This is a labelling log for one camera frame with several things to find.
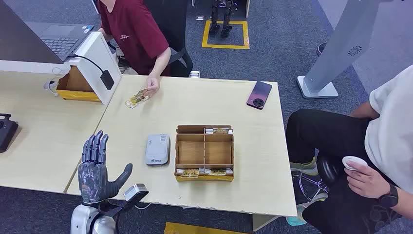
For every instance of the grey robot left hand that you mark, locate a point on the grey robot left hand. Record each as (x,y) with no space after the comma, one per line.
(93,177)

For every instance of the person's left hand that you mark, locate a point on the person's left hand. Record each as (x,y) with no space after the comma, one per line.
(152,85)
(367,182)

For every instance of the small white handheld device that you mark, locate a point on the small white handheld device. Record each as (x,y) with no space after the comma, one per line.
(354,160)

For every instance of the white card reader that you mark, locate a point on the white card reader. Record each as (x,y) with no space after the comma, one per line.
(157,150)

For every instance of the wooden compartment organizer box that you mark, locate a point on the wooden compartment organizer box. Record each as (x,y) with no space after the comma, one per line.
(193,151)

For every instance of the person's right forearm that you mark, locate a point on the person's right forearm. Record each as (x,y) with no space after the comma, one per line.
(104,35)
(364,111)

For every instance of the person's left forearm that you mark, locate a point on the person's left forearm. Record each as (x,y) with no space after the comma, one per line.
(160,63)
(406,203)

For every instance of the person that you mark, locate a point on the person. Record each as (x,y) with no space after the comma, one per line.
(135,32)
(387,129)

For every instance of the stack of key cards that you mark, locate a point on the stack of key cards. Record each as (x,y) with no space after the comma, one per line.
(217,172)
(219,131)

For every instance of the black wristwatch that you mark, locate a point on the black wristwatch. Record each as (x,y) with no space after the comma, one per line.
(388,197)

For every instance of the small white floor box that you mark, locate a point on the small white floor box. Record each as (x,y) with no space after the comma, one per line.
(194,74)

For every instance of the white desk riser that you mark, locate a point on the white desk riser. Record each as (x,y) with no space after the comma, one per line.
(96,61)

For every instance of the black office chair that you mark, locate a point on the black office chair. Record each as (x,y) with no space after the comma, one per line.
(174,25)

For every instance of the cardboard box with yellow tape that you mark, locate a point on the cardboard box with yellow tape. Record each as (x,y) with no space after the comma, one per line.
(75,85)

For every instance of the teal and white shoe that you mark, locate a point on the teal and white shoe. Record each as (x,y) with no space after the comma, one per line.
(295,219)

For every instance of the small black humanoid robot legs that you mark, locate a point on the small black humanoid robot legs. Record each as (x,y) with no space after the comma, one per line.
(214,19)

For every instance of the black controller device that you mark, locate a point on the black controller device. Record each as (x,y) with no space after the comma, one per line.
(6,132)

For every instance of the maroon smartphone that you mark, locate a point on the maroon smartphone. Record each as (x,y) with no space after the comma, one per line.
(259,94)

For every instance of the dark grey laptop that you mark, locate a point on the dark grey laptop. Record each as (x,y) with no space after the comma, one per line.
(29,38)

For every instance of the grey kiosk stand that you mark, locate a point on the grey kiosk stand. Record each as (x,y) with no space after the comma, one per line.
(342,45)

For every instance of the dark shoe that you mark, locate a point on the dark shoe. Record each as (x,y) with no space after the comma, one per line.
(321,49)

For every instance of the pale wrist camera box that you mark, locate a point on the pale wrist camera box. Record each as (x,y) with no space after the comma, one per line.
(135,191)

